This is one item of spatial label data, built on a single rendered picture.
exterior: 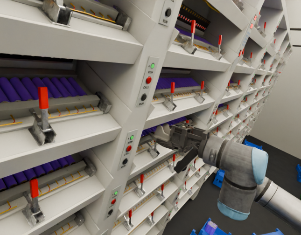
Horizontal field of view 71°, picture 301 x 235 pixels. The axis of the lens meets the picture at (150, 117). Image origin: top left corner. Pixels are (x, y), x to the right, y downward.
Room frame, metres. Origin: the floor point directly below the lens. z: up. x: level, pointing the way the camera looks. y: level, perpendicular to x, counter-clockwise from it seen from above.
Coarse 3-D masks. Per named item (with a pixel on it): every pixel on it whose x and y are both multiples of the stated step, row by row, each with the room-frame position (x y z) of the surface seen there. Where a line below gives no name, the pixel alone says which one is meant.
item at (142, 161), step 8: (192, 120) 1.07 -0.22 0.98; (200, 120) 1.07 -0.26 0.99; (200, 128) 1.06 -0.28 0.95; (144, 144) 0.71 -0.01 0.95; (144, 152) 0.66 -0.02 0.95; (160, 152) 0.71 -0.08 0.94; (168, 152) 0.74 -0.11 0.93; (136, 160) 0.60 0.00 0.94; (144, 160) 0.63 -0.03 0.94; (152, 160) 0.65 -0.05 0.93; (160, 160) 0.73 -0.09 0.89; (136, 168) 0.57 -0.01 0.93; (144, 168) 0.62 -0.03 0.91; (128, 176) 0.53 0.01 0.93
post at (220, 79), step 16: (256, 0) 1.06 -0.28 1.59; (208, 16) 1.15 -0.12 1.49; (224, 16) 1.11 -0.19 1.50; (224, 32) 1.10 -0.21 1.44; (240, 32) 1.06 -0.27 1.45; (208, 80) 1.09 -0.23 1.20; (224, 80) 1.06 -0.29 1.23; (208, 112) 1.06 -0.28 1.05; (208, 128) 1.14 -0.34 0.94; (192, 160) 1.10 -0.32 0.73; (176, 192) 1.06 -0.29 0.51
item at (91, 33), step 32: (0, 0) 0.26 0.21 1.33; (32, 0) 0.30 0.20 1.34; (64, 0) 0.36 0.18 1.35; (96, 0) 0.45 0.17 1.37; (128, 0) 0.48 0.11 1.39; (0, 32) 0.23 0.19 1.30; (32, 32) 0.26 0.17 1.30; (64, 32) 0.29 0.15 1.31; (96, 32) 0.35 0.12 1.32; (128, 32) 0.47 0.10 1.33
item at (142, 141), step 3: (189, 120) 1.05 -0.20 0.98; (189, 123) 1.05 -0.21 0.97; (171, 126) 0.89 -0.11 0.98; (147, 135) 0.73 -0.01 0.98; (141, 138) 0.69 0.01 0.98; (144, 138) 0.70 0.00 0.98; (147, 138) 0.71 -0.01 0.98; (150, 138) 0.72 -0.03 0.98; (141, 141) 0.68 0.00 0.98; (144, 141) 0.69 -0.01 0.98; (150, 141) 0.72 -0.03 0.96; (138, 144) 0.66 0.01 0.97; (141, 144) 0.68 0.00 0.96; (138, 147) 0.65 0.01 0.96; (144, 147) 0.68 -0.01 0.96; (138, 150) 0.64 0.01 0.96
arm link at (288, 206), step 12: (264, 180) 0.61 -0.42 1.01; (264, 192) 0.58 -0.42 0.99; (276, 192) 0.58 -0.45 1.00; (264, 204) 0.57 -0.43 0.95; (276, 204) 0.55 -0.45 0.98; (288, 204) 0.55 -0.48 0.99; (300, 204) 0.55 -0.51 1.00; (288, 216) 0.53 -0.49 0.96; (300, 216) 0.52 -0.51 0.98; (300, 228) 0.51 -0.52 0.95
